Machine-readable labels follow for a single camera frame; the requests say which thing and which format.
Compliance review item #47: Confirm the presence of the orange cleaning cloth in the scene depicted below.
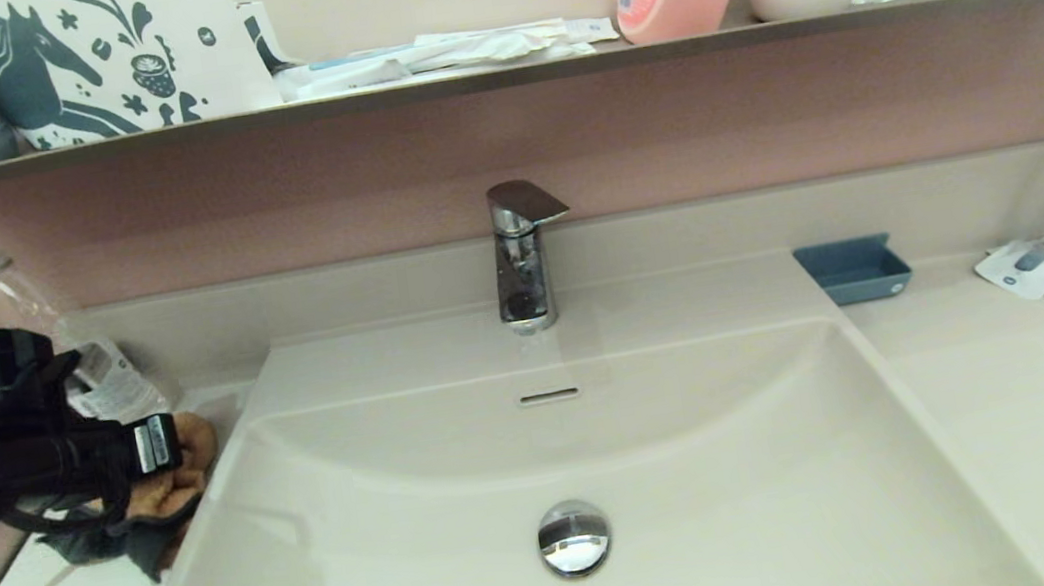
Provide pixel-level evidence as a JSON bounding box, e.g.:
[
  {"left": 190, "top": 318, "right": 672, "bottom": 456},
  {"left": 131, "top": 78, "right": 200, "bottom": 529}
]
[{"left": 26, "top": 406, "right": 237, "bottom": 586}]

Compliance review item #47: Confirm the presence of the chrome sink faucet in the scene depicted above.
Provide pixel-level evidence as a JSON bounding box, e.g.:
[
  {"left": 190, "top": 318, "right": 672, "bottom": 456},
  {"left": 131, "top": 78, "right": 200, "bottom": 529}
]
[{"left": 482, "top": 174, "right": 586, "bottom": 339}]

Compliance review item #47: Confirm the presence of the white ceramic sink basin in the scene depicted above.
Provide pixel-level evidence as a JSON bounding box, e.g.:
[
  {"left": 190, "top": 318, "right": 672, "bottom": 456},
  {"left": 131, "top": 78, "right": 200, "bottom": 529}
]
[{"left": 75, "top": 226, "right": 1044, "bottom": 586}]

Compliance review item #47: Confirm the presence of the clear plastic water bottle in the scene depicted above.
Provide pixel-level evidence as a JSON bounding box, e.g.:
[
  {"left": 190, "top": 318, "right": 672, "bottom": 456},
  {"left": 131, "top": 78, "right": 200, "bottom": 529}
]
[{"left": 0, "top": 231, "right": 173, "bottom": 439}]

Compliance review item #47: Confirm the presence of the white horse print bag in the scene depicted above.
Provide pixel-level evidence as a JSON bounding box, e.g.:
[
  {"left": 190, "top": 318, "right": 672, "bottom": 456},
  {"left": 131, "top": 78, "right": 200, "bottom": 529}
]
[{"left": 0, "top": 0, "right": 286, "bottom": 157}]

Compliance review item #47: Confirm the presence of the small patterned white pouch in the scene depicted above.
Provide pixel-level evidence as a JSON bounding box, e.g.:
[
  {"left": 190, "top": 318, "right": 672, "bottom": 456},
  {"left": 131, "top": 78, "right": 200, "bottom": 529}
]
[{"left": 235, "top": 0, "right": 308, "bottom": 78}]

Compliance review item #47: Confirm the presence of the white tube packet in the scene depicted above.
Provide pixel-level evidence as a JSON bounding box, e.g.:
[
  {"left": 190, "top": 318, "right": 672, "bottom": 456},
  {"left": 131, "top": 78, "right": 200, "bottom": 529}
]
[{"left": 275, "top": 42, "right": 425, "bottom": 102}]

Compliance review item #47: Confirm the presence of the chrome drain stopper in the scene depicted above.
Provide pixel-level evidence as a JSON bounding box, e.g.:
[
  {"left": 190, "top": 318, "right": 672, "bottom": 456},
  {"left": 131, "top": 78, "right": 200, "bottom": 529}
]
[{"left": 532, "top": 495, "right": 616, "bottom": 583}]

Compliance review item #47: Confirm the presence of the crumpled white wrapper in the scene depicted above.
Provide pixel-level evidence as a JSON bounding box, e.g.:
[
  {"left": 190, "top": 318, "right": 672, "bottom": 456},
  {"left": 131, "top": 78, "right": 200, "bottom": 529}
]
[{"left": 408, "top": 12, "right": 598, "bottom": 79}]

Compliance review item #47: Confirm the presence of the small white printed box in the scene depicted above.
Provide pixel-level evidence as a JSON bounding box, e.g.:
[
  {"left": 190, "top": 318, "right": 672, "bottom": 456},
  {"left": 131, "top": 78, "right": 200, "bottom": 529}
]
[{"left": 562, "top": 13, "right": 621, "bottom": 47}]

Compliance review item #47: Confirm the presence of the blue soap dish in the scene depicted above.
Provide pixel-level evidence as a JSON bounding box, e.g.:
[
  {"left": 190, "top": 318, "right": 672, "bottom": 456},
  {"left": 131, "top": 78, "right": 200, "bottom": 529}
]
[{"left": 790, "top": 230, "right": 917, "bottom": 312}]

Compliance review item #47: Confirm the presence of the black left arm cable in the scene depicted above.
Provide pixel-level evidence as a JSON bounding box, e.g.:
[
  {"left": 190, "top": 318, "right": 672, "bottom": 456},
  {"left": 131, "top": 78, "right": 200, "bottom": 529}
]
[{"left": 0, "top": 465, "right": 144, "bottom": 560}]

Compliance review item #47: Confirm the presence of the brown wall shelf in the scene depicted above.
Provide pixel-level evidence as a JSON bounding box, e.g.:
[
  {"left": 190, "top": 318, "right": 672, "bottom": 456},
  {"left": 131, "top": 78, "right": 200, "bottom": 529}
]
[{"left": 0, "top": 0, "right": 1044, "bottom": 195}]

